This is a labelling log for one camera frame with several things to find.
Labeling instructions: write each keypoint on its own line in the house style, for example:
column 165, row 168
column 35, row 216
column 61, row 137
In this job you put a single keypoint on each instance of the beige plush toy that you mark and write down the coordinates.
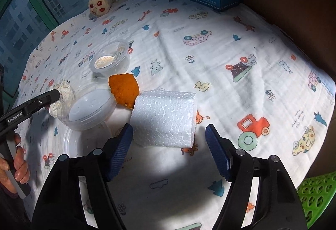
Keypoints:
column 98, row 5

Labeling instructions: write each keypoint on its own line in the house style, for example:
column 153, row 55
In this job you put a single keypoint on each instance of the white cartoon printed blanket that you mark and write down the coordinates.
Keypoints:
column 210, row 62

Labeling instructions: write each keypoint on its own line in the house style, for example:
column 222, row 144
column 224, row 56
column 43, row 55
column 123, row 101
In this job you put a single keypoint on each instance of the person's left forearm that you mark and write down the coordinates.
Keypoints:
column 13, row 211

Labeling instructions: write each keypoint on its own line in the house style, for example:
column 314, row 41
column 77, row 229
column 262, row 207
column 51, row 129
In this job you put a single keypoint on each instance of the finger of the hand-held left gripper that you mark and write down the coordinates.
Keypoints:
column 42, row 101

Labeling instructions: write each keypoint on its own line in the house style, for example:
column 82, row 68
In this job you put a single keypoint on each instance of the white foam block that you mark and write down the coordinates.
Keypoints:
column 162, row 117

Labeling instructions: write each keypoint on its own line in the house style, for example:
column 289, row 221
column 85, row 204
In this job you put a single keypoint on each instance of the orange peel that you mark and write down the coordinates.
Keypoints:
column 123, row 87

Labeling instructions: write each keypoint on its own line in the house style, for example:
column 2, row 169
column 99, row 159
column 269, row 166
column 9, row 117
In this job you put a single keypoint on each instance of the clear round plastic bowl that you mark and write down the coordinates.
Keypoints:
column 86, row 111

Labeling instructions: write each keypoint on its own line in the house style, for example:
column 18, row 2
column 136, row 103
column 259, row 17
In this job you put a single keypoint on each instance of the small clear plastic cup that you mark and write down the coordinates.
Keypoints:
column 110, row 62

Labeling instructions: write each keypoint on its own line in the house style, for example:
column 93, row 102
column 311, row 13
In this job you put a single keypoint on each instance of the person's left hand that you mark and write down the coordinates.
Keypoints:
column 22, row 167

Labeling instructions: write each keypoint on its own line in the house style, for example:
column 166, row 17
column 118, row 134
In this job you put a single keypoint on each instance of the white paper wrapper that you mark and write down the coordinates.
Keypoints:
column 65, row 93

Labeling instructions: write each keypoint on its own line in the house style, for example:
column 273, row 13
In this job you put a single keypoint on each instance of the clear round plastic lid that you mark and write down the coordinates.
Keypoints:
column 86, row 142

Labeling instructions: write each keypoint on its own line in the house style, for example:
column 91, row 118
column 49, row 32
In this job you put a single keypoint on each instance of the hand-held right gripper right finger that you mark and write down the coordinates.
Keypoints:
column 218, row 151

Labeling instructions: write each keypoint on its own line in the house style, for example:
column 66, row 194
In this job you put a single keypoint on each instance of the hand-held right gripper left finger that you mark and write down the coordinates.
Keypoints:
column 120, row 151

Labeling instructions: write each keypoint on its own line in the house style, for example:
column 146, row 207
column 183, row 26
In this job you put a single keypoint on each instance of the green plastic basket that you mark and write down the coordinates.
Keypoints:
column 317, row 190

